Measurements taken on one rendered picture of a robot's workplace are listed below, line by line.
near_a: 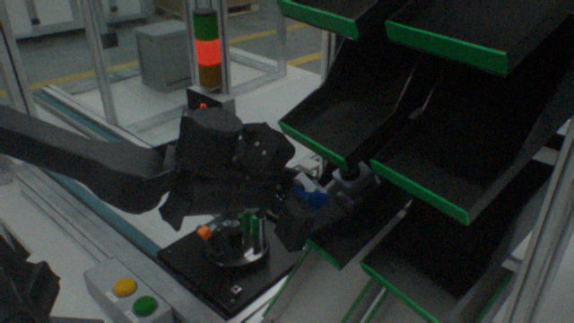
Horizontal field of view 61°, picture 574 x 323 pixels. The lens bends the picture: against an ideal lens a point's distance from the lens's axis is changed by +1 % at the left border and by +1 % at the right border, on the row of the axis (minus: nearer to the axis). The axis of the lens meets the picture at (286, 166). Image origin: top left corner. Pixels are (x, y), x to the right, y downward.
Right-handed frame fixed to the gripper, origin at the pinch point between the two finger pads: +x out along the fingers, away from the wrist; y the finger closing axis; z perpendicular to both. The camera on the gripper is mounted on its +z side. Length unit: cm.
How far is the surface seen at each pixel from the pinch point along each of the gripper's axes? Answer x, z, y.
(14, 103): -25, -49, 122
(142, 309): -11.4, -37.8, 16.3
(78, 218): -16, -44, 52
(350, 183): 6.6, 2.1, -2.0
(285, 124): -1.9, 7.1, 5.4
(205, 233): -0.5, -24.8, 20.6
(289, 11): -6.8, 21.9, 5.1
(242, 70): 69, -38, 149
